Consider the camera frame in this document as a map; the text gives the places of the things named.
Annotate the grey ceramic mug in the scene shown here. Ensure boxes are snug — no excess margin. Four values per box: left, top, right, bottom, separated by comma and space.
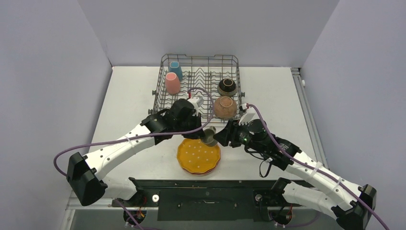
201, 126, 218, 147

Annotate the brown speckled cream bowl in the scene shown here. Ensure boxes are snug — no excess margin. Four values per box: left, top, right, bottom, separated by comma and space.
214, 96, 237, 119

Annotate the yellow polka dot plate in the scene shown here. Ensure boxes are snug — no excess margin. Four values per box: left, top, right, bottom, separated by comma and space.
177, 139, 221, 167

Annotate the pink cup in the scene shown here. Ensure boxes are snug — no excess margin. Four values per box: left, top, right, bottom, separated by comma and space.
165, 72, 180, 94

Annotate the grey wire dish rack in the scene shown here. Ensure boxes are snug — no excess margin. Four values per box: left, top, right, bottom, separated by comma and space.
147, 53, 248, 125

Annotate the dark patterned cream bowl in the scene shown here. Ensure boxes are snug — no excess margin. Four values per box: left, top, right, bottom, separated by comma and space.
217, 78, 237, 97

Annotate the blue mug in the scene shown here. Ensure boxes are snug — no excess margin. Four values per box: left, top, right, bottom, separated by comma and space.
169, 61, 183, 81

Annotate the pink plate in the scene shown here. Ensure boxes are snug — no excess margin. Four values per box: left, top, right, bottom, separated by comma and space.
181, 162, 219, 176

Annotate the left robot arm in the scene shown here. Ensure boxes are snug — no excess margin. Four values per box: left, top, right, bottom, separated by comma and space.
66, 96, 204, 206

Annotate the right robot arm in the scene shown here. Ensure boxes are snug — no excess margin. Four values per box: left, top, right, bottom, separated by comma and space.
214, 119, 377, 230

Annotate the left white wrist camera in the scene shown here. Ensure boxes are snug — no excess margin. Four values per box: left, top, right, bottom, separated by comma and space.
187, 96, 204, 116

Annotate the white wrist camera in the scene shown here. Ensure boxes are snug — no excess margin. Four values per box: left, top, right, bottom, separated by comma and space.
187, 96, 204, 116
238, 103, 256, 126

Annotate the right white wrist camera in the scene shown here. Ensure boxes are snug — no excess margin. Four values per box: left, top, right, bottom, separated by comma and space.
238, 103, 256, 126

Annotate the aluminium rail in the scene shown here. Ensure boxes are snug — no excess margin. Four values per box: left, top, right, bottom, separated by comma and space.
290, 67, 321, 143

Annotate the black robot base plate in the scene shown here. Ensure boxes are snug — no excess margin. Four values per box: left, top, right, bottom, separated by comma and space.
79, 179, 334, 223

